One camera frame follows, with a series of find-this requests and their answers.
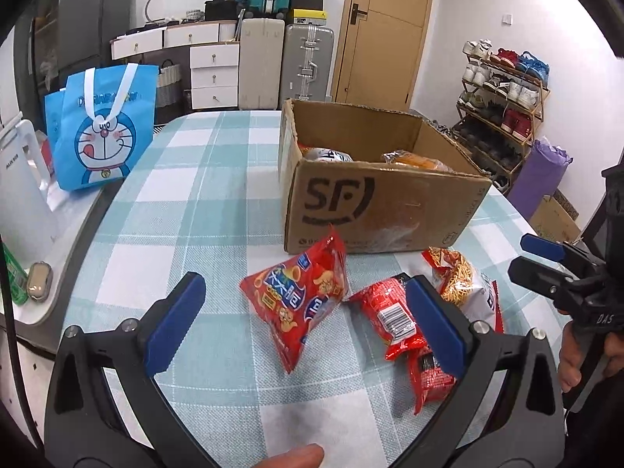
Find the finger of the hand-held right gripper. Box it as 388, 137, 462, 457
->
507, 255, 603, 317
520, 233, 605, 268

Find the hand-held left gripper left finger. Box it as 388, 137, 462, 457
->
49, 271, 207, 401

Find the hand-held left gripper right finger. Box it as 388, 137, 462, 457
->
406, 274, 566, 401

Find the small red snack packet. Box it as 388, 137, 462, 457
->
406, 346, 459, 415
347, 276, 433, 362

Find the red biscuit snack bag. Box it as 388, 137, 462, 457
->
240, 225, 350, 375

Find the orange snack packet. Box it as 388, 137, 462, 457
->
381, 149, 454, 173

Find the person's right hand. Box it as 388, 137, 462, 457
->
558, 324, 610, 395

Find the person's left hand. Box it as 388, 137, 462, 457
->
255, 443, 325, 468

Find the small brown cardboard box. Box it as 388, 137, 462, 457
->
529, 190, 584, 245

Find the wooden shoe rack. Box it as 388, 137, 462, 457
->
456, 56, 550, 194

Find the small beige case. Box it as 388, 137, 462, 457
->
25, 262, 53, 301

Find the grey side table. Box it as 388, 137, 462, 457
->
0, 175, 126, 328

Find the green drink can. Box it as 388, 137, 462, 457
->
2, 244, 29, 307

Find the blue cartoon tote bag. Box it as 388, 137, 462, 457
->
53, 63, 160, 192

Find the white appliance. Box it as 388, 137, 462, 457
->
0, 112, 60, 267

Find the woven basket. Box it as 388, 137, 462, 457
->
156, 60, 183, 106

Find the white chest of drawers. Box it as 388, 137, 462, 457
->
189, 43, 241, 111

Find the wooden door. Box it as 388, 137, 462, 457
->
331, 0, 438, 113

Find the beige suitcase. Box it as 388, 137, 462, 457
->
239, 17, 286, 111

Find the white low drawer cabinet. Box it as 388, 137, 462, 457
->
110, 20, 239, 62

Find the silver suitcase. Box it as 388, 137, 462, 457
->
279, 23, 337, 105

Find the dark tall cabinet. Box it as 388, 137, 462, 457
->
14, 10, 62, 124

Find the grey refrigerator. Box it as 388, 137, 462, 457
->
57, 0, 135, 94

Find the black storage box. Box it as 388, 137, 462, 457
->
204, 1, 245, 23

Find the yellow black shoe box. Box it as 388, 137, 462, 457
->
287, 8, 326, 27

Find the black cable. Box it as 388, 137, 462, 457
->
0, 233, 46, 452

